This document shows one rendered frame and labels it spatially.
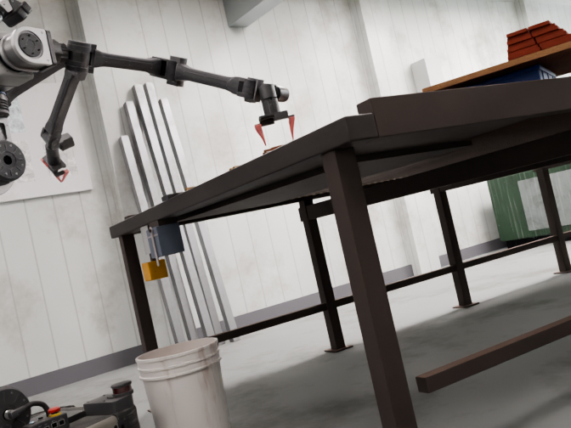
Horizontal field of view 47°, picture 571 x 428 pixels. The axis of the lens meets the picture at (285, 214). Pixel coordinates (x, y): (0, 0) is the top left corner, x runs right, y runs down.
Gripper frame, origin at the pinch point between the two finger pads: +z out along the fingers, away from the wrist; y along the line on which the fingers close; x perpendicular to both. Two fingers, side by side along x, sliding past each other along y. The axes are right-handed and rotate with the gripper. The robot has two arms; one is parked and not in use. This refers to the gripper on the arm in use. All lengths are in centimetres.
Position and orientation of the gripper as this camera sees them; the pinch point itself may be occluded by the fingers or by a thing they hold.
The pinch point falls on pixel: (279, 140)
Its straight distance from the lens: 230.4
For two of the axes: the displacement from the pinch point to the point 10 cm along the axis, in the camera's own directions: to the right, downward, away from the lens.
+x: 0.5, -0.6, -10.0
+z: 2.4, 9.7, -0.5
